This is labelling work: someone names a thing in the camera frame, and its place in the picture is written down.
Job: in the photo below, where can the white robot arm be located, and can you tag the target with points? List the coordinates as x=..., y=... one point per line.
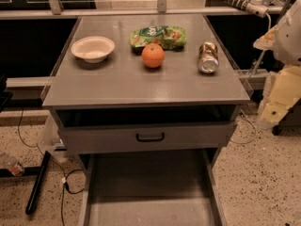
x=288, y=49

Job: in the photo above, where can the green chip bag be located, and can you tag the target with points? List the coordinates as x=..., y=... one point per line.
x=169, y=37

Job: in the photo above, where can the orange fruit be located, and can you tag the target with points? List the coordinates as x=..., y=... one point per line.
x=153, y=55

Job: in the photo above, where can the black bar on floor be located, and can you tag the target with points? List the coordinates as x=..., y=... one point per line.
x=34, y=196

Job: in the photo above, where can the black drawer handle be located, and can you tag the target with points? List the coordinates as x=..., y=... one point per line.
x=150, y=138

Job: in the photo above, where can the white paper bowl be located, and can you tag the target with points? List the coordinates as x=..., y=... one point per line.
x=93, y=49

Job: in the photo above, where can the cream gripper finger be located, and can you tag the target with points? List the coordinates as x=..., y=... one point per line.
x=281, y=92
x=268, y=41

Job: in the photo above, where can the open grey middle drawer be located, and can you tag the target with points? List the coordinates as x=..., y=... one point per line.
x=164, y=188

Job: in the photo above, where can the silver soda can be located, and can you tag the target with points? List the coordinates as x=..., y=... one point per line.
x=208, y=58

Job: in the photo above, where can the grey drawer cabinet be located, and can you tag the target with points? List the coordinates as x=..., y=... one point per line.
x=121, y=91

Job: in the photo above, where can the white power strip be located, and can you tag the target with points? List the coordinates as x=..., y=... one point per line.
x=255, y=7

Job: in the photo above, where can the closed grey top drawer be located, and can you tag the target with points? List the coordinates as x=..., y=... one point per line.
x=122, y=139

